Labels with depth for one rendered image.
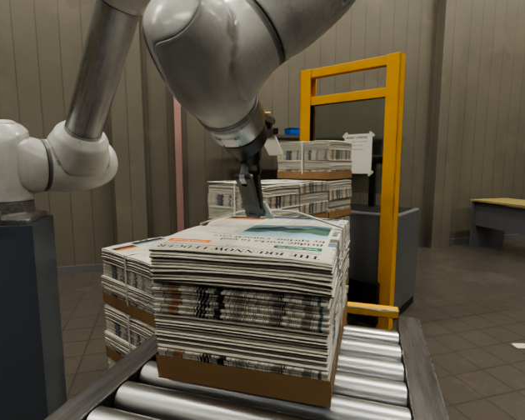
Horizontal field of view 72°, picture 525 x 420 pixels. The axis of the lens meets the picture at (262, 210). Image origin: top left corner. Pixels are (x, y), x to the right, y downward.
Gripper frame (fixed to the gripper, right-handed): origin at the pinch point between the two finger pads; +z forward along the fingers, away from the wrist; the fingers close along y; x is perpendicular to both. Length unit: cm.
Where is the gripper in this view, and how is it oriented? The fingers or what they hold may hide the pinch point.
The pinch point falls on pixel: (270, 181)
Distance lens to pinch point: 72.9
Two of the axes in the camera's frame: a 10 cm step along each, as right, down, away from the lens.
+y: -1.5, 9.3, -3.2
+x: 9.6, 0.5, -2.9
